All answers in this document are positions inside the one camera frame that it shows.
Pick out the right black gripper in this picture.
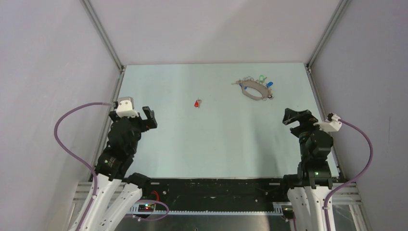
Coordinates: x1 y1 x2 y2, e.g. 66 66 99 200
282 107 329 159

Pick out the large metal keyring plate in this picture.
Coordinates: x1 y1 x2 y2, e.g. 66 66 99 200
231 76 274 101

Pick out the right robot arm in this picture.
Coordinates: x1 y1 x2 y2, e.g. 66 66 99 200
279 108 336 231

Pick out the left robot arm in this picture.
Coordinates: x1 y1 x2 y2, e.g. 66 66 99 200
70 106 157 231

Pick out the red tagged key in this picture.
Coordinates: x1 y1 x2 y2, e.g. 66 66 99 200
194 99 202 108

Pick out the left electronics board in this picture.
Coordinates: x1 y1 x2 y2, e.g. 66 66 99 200
138 204 155 212

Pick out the electronics board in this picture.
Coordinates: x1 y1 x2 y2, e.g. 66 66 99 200
138 204 155 212
282 207 295 220

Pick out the right electronics board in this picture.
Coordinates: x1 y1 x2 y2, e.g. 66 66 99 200
282 207 295 220

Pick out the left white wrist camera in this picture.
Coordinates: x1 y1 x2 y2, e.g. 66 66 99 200
115 97 140 118

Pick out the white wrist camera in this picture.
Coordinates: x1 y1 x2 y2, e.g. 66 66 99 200
315 113 342 132
115 97 140 118

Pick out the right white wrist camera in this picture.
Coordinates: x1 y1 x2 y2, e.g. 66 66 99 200
315 113 342 132

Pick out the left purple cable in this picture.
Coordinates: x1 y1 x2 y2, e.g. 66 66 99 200
53 102 114 231

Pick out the purple cable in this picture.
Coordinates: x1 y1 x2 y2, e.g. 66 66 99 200
53 102 114 231
322 118 373 231

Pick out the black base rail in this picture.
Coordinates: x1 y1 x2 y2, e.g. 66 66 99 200
143 178 300 212

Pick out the grey cable duct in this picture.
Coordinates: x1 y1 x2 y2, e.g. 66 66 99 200
127 204 283 216

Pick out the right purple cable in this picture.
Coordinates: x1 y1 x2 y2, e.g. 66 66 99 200
322 118 373 231

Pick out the right aluminium frame post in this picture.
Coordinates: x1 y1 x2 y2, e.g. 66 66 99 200
306 0 351 73

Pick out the aluminium frame post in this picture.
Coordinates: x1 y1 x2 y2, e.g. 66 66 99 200
306 0 351 73
80 0 124 73

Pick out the left aluminium frame post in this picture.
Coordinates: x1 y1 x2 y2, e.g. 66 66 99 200
80 0 124 73

